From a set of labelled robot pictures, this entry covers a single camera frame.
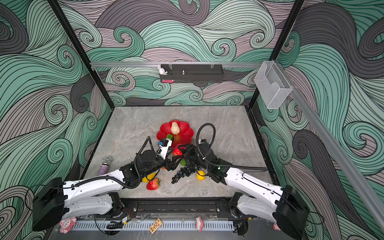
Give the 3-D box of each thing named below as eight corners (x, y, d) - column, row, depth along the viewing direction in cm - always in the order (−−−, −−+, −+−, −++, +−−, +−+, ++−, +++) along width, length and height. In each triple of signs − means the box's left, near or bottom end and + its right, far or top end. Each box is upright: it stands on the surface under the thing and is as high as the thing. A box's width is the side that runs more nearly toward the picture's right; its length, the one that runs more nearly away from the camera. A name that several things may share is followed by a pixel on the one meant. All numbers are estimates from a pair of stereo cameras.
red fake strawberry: (148, 190, 81) (146, 187, 78) (149, 180, 84) (148, 178, 81) (159, 190, 81) (158, 187, 78) (160, 180, 84) (159, 178, 81)
